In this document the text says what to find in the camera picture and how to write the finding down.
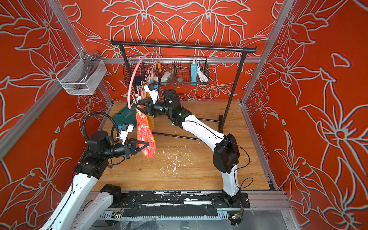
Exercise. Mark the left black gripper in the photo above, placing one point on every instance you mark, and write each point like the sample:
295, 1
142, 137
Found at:
131, 149

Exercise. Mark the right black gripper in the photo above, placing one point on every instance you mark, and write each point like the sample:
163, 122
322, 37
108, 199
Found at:
151, 108

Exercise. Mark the red patterned insole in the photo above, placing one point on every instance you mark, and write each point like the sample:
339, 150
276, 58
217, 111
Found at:
145, 134

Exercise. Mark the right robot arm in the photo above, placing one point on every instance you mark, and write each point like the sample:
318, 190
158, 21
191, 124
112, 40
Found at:
225, 149

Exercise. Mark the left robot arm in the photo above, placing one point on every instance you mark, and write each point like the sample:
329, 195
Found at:
100, 148

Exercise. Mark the green tool case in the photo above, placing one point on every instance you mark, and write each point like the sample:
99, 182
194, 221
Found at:
125, 115

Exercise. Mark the yellow insole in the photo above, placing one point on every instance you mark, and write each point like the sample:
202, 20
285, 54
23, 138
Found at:
151, 122

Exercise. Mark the white mesh basket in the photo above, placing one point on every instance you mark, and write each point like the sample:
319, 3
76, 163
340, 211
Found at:
84, 75

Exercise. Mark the blue box in basket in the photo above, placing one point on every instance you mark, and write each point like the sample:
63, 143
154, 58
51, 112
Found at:
193, 73

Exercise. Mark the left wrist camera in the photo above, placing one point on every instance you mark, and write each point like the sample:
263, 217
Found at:
124, 130

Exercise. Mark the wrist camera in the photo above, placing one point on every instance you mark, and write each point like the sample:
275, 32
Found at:
124, 130
153, 90

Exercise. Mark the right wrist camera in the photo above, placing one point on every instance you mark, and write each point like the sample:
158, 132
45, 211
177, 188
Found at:
153, 90

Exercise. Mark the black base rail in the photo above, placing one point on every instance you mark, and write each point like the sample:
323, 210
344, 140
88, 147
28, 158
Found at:
176, 205

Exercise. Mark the black wire basket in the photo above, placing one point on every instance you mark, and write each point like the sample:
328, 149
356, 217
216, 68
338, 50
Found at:
167, 70

